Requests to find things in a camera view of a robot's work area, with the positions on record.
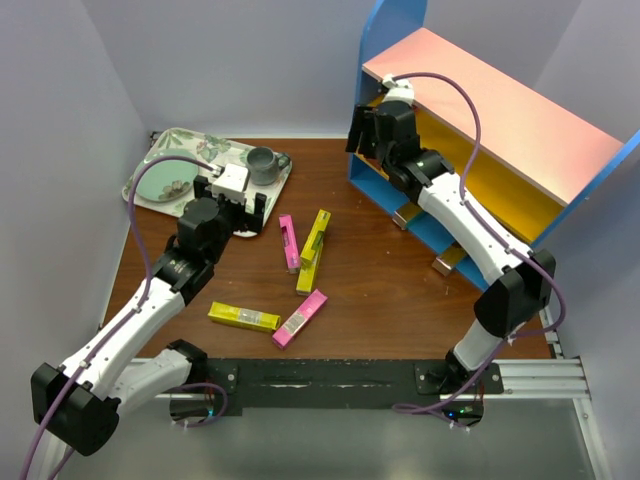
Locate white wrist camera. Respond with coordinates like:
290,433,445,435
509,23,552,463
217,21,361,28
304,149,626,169
381,74,415,106
210,163,250,204

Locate pink toothpaste box lower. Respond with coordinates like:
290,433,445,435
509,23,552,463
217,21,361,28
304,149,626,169
272,289,328,350

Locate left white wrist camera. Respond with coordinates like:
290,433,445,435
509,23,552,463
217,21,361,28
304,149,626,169
210,163,250,204

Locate floral leaf print tray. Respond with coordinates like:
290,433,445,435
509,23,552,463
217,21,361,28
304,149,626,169
134,127,293,219

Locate grey ceramic mug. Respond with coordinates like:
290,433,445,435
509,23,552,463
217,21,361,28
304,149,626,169
246,147,291,186

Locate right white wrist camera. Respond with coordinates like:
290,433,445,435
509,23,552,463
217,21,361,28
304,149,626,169
381,74,415,106

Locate yellow toothpaste box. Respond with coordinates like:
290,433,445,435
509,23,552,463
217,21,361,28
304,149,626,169
208,302,281,333
296,250,322,296
300,209,331,267

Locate small pink toothpaste box upper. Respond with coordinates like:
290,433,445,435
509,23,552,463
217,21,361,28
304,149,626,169
279,214,301,274

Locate black mounting base plate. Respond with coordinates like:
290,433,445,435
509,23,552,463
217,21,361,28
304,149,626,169
169,356,501,424

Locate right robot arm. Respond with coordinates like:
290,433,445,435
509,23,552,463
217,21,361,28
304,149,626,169
346,100,556,393

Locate blue shelf with coloured boards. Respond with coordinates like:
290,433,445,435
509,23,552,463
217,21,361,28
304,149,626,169
356,1,639,301

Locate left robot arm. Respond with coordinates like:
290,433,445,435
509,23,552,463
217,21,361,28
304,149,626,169
31,165,266,456

